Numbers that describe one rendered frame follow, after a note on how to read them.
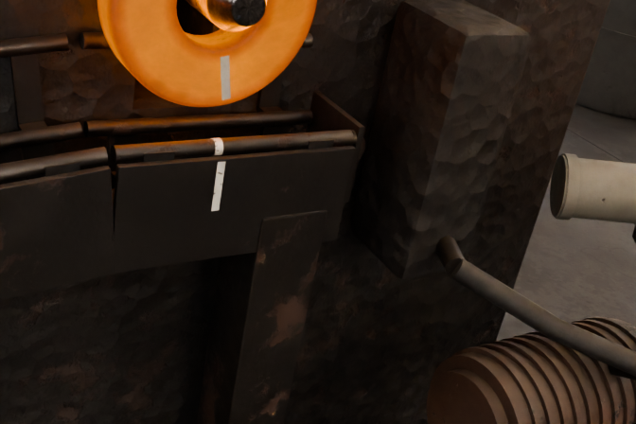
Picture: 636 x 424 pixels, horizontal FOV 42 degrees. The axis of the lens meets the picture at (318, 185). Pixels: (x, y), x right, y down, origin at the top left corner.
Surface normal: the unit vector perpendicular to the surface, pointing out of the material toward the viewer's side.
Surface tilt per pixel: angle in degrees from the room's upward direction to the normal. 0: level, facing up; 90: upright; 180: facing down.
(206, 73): 90
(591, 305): 0
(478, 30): 23
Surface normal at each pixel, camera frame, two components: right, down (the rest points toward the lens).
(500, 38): 0.52, 0.10
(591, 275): 0.18, -0.88
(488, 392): 0.29, -0.75
